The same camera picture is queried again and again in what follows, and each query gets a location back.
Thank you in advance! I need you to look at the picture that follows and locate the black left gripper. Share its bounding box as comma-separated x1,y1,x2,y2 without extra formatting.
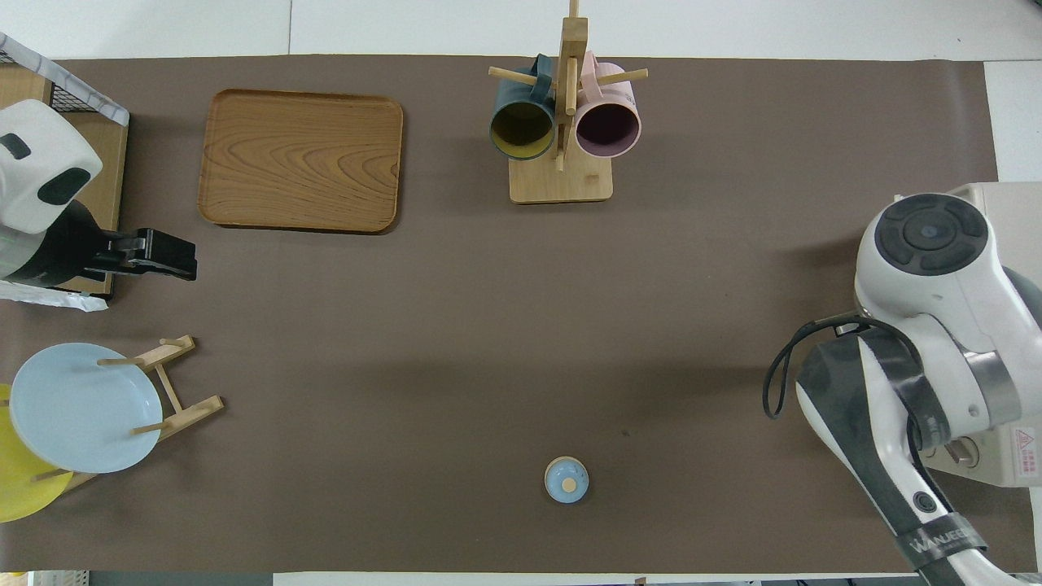
16,202,199,287

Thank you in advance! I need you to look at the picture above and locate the wooden plate rack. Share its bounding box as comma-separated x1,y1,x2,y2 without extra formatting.
33,335,225,493

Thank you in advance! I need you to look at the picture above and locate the wooden serving tray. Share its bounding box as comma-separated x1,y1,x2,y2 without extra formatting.
198,89,405,234

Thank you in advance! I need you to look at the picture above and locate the light blue plate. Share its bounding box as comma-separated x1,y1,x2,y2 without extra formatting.
9,343,164,474

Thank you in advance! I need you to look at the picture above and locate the white checked cloth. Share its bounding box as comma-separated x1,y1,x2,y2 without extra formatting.
0,33,131,313

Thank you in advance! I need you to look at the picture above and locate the yellow plate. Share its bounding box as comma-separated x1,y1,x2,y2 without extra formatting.
0,384,74,523

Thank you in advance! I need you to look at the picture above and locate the brown table mat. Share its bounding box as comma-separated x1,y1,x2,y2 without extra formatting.
0,55,1000,573

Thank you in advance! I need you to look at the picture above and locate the dark blue mug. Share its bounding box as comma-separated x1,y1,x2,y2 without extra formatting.
489,55,557,161

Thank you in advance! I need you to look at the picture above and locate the wooden mug rack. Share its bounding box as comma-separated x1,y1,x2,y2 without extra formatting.
488,0,650,204

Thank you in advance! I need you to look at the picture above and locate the blue call bell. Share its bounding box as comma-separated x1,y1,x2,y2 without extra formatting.
544,457,590,505

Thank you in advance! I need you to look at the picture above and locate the pink mug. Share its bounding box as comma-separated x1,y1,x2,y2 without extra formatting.
575,51,643,159

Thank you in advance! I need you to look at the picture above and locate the wire basket wooden shelf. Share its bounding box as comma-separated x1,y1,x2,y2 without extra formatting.
0,65,129,298

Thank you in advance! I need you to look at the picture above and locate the black wire basket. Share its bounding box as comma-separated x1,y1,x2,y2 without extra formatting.
0,47,92,116

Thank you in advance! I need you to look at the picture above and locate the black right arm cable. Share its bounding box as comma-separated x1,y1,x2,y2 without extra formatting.
763,313,953,489

